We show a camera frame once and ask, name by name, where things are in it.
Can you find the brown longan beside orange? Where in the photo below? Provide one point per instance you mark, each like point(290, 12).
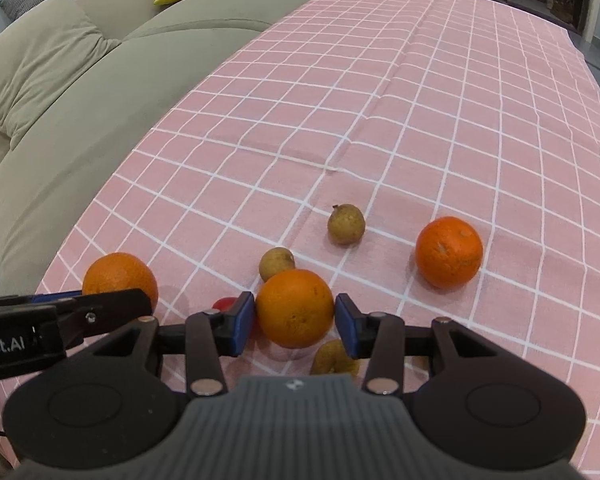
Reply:
point(332, 358)

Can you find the orange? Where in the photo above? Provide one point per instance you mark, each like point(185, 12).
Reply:
point(120, 271)
point(295, 309)

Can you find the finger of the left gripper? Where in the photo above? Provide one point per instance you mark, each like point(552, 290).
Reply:
point(87, 316)
point(55, 296)

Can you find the far brown longan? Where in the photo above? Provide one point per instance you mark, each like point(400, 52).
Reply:
point(346, 225)

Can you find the lone orange tangerine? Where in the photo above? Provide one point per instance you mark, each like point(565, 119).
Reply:
point(448, 252)

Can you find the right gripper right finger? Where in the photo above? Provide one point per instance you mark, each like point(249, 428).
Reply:
point(384, 341)

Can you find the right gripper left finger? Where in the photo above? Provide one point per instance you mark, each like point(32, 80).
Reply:
point(129, 360)

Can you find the red cherry tomato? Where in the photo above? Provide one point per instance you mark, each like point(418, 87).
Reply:
point(224, 304)

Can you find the beige sofa cushion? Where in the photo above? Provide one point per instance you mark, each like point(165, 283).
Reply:
point(41, 55)

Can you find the brown longan behind orange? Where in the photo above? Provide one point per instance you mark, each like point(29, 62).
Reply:
point(274, 261)

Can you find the pink checkered tablecloth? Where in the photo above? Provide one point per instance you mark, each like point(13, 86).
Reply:
point(411, 110)

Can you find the beige sofa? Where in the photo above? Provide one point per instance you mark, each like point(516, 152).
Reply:
point(53, 173)

